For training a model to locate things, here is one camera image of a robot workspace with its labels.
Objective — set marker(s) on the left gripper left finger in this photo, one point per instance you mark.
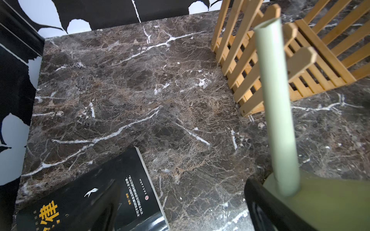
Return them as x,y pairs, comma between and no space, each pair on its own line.
98,213

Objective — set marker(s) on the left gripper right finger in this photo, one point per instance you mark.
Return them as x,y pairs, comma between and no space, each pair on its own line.
274,206

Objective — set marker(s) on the green watering can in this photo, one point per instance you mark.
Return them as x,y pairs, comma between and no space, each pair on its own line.
343,205

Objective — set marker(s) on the wooden slatted two-tier shelf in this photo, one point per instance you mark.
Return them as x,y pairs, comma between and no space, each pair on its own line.
315,64

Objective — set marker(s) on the black book yellow title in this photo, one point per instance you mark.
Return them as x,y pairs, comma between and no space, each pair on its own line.
139,207

